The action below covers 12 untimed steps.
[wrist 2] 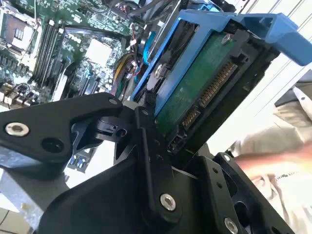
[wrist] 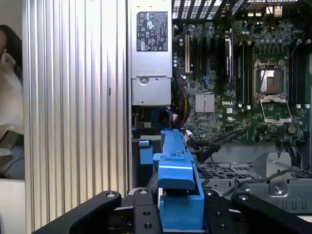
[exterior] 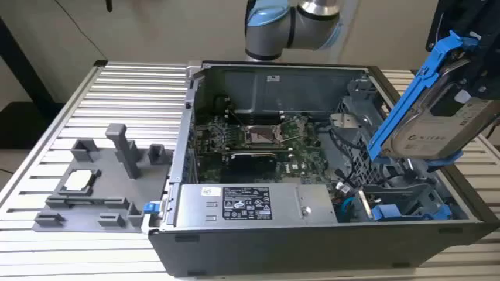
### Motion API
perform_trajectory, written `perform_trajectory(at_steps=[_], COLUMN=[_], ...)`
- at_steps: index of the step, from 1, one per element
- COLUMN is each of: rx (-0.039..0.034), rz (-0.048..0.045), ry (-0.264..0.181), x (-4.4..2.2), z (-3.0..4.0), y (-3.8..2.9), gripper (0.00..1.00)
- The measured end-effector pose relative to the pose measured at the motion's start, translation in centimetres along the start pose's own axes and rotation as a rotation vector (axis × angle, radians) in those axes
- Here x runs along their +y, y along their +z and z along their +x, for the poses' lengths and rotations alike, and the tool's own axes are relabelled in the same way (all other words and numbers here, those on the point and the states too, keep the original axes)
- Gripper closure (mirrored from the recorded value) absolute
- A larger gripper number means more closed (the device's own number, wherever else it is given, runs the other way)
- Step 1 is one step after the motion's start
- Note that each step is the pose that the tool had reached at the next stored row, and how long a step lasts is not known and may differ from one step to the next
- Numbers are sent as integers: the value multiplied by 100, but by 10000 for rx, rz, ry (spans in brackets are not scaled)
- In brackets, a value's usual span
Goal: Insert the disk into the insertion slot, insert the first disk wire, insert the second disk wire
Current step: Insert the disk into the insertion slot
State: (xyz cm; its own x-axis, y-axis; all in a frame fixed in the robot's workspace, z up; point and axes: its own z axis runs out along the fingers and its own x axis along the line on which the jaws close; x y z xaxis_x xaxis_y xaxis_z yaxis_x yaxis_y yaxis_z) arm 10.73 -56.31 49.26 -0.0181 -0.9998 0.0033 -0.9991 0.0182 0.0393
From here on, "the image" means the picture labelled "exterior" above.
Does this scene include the hard disk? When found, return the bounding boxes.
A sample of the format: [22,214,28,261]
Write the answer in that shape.
[366,29,500,172]

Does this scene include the grey metal disk bay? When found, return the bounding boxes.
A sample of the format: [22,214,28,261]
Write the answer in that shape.
[358,172,469,223]

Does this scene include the blue plastic disk carrier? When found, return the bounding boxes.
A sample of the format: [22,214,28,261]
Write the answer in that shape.
[370,204,453,221]

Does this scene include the black RAM slot bank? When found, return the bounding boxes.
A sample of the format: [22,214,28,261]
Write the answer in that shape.
[225,111,286,124]

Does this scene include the green motherboard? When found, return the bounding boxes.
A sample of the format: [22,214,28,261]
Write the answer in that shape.
[193,112,337,185]

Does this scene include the CPU socket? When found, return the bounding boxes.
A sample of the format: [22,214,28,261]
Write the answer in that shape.
[244,124,284,146]

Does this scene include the black graphics card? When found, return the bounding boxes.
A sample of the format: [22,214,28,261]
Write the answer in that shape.
[228,150,292,181]

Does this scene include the open black PC case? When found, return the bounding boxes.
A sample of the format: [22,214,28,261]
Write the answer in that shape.
[146,60,500,278]

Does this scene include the silver power supply unit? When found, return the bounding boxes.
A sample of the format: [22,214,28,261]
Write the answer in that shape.
[174,183,338,228]

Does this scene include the grey parts rack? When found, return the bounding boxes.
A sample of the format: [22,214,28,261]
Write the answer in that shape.
[33,122,174,234]

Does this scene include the silver CPU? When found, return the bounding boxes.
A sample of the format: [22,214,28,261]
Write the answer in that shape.
[64,170,94,190]

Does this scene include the silver metal bracket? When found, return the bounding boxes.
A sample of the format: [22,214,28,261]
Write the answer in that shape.
[329,113,361,130]

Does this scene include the black wire with white label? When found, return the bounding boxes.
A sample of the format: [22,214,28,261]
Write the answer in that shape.
[330,168,354,194]

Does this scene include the blue cable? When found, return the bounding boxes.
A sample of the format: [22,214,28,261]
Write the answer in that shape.
[338,195,354,221]

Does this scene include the thin wire locking lever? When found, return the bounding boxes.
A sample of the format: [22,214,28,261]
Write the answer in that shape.
[229,109,248,129]

